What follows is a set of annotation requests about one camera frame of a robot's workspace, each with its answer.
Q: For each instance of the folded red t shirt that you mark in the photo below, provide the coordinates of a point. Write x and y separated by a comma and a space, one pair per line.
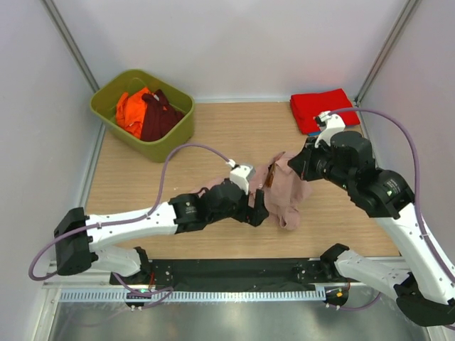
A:
305, 107

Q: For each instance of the aluminium corner post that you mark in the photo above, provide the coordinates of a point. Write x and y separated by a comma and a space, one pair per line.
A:
393, 37
69, 41

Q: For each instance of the aluminium frame rail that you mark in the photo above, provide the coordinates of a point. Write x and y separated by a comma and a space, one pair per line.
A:
94, 277

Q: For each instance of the orange t shirt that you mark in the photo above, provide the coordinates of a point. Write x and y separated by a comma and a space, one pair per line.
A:
131, 110

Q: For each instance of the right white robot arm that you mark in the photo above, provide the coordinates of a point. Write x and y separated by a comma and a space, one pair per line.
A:
424, 293

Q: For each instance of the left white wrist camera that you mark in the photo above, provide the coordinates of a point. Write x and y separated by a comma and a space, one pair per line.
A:
241, 174

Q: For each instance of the slotted cable duct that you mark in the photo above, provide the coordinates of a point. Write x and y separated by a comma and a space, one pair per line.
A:
122, 295

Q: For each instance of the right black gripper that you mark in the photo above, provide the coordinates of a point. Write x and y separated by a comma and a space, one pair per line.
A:
303, 162

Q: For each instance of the maroon t shirt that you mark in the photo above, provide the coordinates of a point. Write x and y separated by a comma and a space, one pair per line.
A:
160, 117

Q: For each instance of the green plastic bin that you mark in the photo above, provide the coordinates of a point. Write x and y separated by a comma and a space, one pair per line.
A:
104, 101

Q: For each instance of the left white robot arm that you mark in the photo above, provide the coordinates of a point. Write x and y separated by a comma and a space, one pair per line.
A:
91, 241

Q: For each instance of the left aluminium corner post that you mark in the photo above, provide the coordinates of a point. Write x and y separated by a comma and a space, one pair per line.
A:
69, 41

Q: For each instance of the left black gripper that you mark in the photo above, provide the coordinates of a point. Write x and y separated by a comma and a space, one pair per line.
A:
253, 216

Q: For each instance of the pink t shirt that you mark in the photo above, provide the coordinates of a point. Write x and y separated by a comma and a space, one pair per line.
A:
283, 189

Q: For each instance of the right aluminium corner post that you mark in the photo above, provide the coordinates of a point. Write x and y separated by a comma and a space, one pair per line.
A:
393, 37

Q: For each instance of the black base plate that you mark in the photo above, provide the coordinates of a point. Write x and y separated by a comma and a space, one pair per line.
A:
235, 275

